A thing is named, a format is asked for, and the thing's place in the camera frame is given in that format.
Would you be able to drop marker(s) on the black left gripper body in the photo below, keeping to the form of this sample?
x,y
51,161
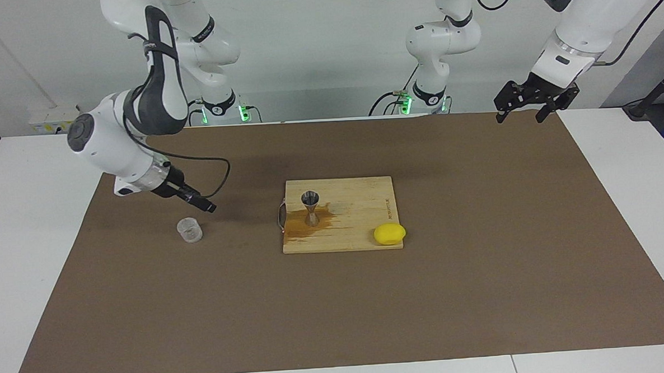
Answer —
x,y
555,90

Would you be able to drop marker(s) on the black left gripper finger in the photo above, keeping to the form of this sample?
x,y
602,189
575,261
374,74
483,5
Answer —
x,y
510,101
550,109

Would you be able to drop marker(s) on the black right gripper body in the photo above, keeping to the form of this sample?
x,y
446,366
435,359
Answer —
x,y
172,183

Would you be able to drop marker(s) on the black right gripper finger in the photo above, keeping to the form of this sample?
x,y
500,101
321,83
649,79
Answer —
x,y
189,190
204,204

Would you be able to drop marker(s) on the clear plastic cup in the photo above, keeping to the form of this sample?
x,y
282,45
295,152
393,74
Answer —
x,y
190,231

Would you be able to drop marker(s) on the steel double jigger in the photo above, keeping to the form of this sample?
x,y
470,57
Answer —
x,y
311,207

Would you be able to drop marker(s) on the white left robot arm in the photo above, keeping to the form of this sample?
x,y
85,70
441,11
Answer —
x,y
599,18

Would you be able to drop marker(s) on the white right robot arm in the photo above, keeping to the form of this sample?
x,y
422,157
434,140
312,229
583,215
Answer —
x,y
106,140

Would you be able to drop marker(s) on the black stand leg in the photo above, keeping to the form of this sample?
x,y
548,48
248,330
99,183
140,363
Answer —
x,y
655,91

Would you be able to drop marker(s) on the bamboo cutting board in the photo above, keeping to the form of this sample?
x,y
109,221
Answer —
x,y
355,208

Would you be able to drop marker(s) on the brown table mat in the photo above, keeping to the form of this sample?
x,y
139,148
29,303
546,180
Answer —
x,y
315,310

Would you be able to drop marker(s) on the yellow lemon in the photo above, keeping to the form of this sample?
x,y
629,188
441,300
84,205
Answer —
x,y
390,234

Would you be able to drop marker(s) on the white wall socket box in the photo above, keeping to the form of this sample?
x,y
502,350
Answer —
x,y
57,120

